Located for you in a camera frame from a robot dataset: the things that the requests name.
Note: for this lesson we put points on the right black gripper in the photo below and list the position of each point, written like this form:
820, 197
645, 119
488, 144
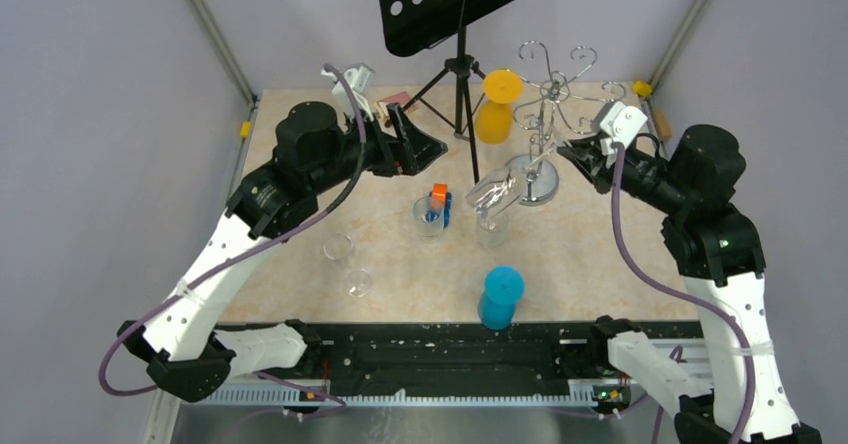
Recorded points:
588, 156

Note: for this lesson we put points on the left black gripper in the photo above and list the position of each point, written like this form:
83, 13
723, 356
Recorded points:
412, 151

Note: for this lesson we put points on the orange plastic wine glass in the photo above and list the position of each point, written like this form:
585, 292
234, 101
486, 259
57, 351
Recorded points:
501, 88

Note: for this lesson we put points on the clear wine glass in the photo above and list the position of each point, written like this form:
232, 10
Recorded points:
497, 189

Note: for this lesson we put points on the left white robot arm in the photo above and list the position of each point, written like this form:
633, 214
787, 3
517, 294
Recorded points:
185, 351

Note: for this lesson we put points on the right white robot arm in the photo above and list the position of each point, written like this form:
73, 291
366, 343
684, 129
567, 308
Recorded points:
718, 252

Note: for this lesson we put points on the blue plastic wine glass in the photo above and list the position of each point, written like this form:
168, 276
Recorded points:
503, 287

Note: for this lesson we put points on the small cardboard box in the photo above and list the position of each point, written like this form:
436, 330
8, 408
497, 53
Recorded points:
400, 98

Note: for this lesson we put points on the clear glass with clips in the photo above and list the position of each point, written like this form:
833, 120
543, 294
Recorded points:
428, 219

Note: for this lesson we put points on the yellow corner clamp right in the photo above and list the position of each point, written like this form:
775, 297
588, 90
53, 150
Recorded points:
642, 88

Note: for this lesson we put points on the clear glass centre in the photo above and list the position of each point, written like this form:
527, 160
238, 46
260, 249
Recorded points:
492, 231

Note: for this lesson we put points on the black music stand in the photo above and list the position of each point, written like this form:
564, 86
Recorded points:
411, 26

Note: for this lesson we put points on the clear glass front left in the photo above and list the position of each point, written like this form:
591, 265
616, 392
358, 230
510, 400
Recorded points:
358, 283

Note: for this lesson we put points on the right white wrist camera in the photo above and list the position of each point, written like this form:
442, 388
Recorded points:
617, 123

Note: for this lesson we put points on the silver wire glass rack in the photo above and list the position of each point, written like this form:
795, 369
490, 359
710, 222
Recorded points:
545, 118

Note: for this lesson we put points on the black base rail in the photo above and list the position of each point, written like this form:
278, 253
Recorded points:
451, 359

